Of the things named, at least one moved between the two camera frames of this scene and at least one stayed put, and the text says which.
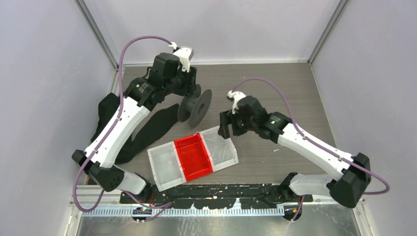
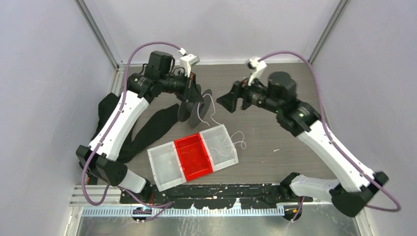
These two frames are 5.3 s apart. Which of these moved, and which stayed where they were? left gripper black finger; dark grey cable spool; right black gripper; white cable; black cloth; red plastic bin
Moved: white cable; right black gripper
Stayed: red plastic bin; left gripper black finger; dark grey cable spool; black cloth
